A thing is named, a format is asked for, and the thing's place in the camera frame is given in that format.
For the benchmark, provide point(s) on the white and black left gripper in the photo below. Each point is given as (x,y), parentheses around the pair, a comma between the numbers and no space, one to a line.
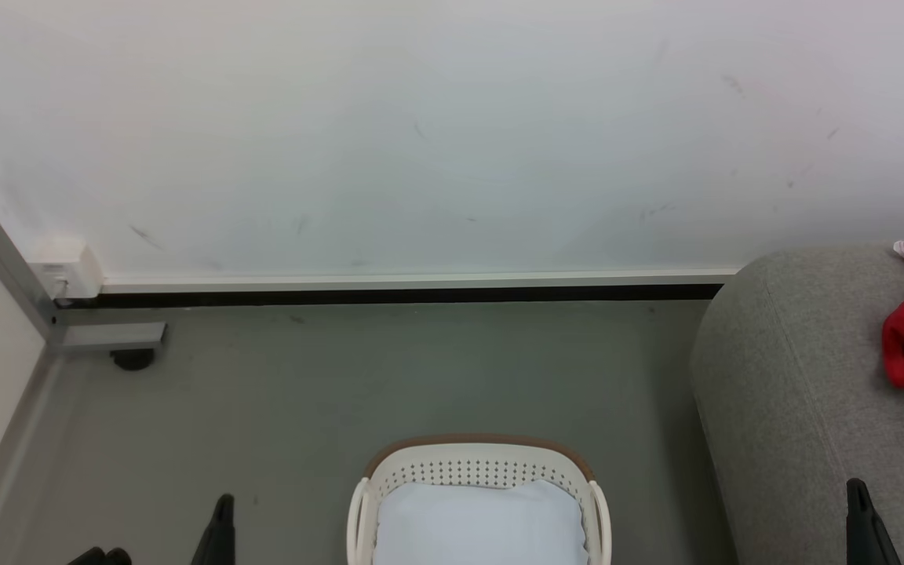
(99,558)

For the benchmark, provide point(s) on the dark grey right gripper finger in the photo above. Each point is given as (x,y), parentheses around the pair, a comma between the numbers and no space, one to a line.
(868,530)

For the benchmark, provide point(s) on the grey fabric sofa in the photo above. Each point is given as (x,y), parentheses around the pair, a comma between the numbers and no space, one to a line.
(805,377)

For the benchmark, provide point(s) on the white cushion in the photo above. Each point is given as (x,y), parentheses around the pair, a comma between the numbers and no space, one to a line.
(479,526)

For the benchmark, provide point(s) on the white perforated plastic laundry basket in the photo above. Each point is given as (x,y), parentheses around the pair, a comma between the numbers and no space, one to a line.
(479,463)

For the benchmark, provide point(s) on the white and black baseboard strip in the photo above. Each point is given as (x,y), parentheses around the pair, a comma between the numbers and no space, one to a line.
(405,288)

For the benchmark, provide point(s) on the black round frame foot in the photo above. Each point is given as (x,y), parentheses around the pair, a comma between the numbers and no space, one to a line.
(133,359)

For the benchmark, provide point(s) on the white wall outlet box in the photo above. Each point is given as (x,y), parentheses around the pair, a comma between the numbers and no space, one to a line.
(67,263)

